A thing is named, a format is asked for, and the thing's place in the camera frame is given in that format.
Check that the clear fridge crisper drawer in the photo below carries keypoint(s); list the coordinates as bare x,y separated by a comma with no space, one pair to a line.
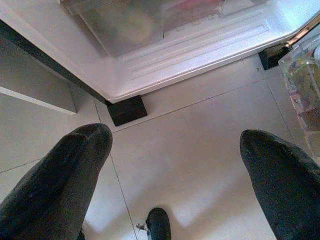
120,27
190,12

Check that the grey cabinet panel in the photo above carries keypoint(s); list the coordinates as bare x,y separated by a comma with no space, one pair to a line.
32,80

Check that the white open fridge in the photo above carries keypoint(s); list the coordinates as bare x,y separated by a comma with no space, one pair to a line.
200,57

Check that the black fridge foot block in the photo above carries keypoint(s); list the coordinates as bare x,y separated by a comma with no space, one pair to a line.
268,58
127,111

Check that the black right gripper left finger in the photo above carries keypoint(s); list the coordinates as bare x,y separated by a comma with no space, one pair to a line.
55,187

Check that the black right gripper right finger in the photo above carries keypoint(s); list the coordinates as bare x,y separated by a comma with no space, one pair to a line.
287,185

